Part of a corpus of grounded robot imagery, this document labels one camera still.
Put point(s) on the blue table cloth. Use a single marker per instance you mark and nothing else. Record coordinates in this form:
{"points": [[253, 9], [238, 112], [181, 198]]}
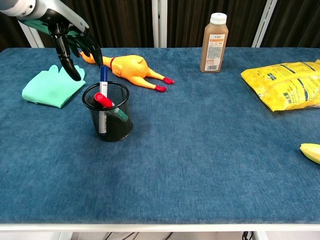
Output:
{"points": [[175, 162]]}

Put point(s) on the mint green rubber glove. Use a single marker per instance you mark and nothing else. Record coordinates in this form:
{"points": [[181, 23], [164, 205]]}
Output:
{"points": [[50, 90]]}

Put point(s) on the red cap marker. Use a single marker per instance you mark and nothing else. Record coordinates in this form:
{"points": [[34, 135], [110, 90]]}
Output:
{"points": [[102, 99]]}

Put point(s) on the brown drink bottle white cap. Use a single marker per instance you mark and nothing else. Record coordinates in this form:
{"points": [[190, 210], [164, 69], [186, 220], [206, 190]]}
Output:
{"points": [[212, 45]]}

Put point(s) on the dark pleated curtain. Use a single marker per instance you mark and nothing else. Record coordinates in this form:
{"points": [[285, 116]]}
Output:
{"points": [[187, 22]]}

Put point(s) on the white slanted frame post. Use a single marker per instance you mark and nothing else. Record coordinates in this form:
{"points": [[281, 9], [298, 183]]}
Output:
{"points": [[33, 37]]}

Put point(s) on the yellow rubber chicken toy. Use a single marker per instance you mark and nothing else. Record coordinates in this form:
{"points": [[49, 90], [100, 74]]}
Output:
{"points": [[130, 67]]}

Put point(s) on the yellow banana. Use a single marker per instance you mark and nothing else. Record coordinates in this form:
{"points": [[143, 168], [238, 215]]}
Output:
{"points": [[312, 152]]}

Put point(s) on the white slotted frame post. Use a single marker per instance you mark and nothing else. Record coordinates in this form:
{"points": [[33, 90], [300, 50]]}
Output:
{"points": [[263, 25]]}

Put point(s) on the black mesh pen cup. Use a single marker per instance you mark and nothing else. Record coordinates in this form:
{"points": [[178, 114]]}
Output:
{"points": [[113, 130]]}

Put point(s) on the blue cap whiteboard marker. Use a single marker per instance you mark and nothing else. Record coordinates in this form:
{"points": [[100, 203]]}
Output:
{"points": [[103, 75]]}

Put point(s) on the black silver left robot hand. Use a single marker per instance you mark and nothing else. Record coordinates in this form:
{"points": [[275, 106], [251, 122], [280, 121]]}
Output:
{"points": [[62, 17]]}

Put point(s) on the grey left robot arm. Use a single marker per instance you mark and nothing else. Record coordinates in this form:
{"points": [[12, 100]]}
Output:
{"points": [[15, 7]]}

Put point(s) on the yellow snack bag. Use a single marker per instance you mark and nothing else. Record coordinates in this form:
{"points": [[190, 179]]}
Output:
{"points": [[287, 87]]}

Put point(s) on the white upright frame post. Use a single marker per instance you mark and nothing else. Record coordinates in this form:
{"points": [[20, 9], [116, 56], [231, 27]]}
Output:
{"points": [[159, 22]]}

